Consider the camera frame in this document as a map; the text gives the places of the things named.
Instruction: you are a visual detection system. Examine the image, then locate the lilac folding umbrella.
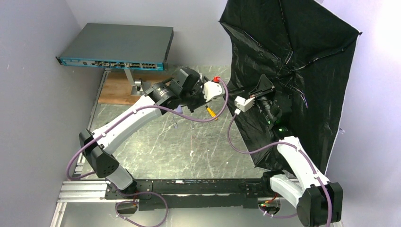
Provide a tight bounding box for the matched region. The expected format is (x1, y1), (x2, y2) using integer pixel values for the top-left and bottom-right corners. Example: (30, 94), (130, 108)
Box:
(219, 0), (360, 172)

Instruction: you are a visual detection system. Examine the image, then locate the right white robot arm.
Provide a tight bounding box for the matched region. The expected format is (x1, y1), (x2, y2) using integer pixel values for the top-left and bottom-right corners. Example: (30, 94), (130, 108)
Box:
(249, 74), (343, 227)

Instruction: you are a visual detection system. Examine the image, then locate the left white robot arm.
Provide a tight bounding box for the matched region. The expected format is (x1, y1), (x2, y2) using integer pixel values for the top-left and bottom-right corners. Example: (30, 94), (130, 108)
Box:
(79, 67), (210, 194)

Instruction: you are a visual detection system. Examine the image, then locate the wooden base board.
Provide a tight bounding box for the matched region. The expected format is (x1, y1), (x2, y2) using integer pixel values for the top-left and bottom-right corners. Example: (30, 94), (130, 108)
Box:
(98, 71), (171, 105)

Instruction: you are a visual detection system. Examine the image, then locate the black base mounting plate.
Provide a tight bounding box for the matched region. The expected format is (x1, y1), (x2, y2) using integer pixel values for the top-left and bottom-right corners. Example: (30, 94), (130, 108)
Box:
(104, 178), (283, 211)

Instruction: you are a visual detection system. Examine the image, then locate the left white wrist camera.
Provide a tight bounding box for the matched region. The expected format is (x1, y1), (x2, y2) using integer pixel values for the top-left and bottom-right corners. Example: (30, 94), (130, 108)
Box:
(202, 77), (225, 103)

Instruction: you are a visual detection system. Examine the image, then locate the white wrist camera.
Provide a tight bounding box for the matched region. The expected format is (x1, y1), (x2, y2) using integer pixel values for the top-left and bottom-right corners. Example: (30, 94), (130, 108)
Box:
(234, 96), (255, 115)
(202, 77), (225, 103)

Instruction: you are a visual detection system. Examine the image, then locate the yellow-handled screwdriver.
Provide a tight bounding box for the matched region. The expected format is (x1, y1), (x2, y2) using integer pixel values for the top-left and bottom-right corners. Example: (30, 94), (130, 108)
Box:
(205, 105), (218, 121)

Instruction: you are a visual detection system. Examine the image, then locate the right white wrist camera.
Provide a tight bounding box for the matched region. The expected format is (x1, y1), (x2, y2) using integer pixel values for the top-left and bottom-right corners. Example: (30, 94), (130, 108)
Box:
(234, 96), (255, 115)

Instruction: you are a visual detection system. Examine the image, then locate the metal switch stand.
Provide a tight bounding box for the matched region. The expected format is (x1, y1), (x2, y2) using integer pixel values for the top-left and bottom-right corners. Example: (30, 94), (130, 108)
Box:
(124, 69), (151, 96)

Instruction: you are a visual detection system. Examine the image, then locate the blue-fronted network switch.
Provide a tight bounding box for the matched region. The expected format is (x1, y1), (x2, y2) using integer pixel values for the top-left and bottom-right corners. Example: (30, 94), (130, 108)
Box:
(56, 23), (174, 71)

